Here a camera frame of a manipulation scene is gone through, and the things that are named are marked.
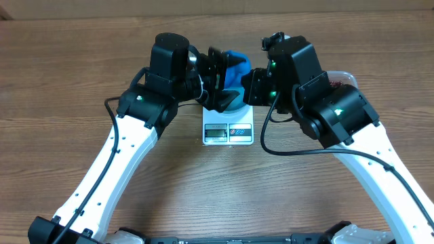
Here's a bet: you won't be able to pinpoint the blue plastic measuring scoop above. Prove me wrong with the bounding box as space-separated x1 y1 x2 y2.
224 51 251 89

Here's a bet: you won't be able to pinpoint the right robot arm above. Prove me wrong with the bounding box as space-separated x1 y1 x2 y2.
241 33 433 243

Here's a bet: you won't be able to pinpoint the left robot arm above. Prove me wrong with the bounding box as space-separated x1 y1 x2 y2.
28 33 247 243

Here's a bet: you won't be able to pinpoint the blue metal bowl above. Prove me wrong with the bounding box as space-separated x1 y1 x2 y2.
223 87 246 114

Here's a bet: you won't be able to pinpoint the white digital kitchen scale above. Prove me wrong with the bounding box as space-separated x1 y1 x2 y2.
202 105 254 146

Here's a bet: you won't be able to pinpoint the red beans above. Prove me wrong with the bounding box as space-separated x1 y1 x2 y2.
330 81 342 87

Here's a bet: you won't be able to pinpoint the clear plastic food container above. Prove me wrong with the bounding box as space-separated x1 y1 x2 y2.
327 70 358 88

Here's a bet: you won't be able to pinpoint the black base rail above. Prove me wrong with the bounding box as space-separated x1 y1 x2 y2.
101 226 396 244

